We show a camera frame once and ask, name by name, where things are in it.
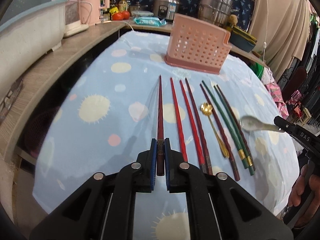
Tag person's right hand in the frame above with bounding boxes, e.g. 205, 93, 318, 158
287, 164, 320, 228

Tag blue wet wipes pack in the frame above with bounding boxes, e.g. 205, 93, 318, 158
133, 17, 167, 27

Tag green chopstick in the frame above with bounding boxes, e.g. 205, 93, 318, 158
213, 84, 255, 176
201, 80, 249, 169

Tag stainless steel rice cooker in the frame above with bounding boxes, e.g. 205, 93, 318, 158
152, 0, 182, 22

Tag red chopstick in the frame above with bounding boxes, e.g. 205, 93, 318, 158
170, 77, 188, 162
179, 80, 207, 173

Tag beige hanging curtain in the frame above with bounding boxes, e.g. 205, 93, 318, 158
249, 0, 310, 80

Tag pink floral fabric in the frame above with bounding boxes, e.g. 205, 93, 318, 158
265, 82, 289, 119

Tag gold flower teaspoon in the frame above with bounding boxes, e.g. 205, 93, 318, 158
200, 102, 229, 159

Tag pink electric kettle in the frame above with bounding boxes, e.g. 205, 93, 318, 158
80, 0, 110, 26

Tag red tomato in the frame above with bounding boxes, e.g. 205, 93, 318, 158
112, 10, 130, 21

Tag pink perforated utensil basket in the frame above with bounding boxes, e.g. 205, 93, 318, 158
164, 14, 232, 74

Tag blue and yellow stacked bowls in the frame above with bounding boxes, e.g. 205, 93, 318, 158
229, 26, 257, 53

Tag green cloth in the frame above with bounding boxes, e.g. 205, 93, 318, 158
250, 62, 267, 80

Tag blue planet-print tablecloth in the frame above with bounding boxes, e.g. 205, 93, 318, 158
33, 31, 299, 239

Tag dark maroon chopstick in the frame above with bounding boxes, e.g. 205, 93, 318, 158
157, 76, 164, 176

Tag white dish rack box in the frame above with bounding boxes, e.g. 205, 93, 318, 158
0, 0, 67, 98

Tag purple-maroon chopstick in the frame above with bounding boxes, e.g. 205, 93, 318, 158
185, 78, 213, 175

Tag white cord with switch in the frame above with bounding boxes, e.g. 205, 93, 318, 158
262, 0, 270, 63

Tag white ceramic soup spoon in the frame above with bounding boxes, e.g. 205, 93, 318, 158
239, 115, 284, 133

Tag large stainless steel pot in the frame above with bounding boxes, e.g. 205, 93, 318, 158
197, 0, 238, 28

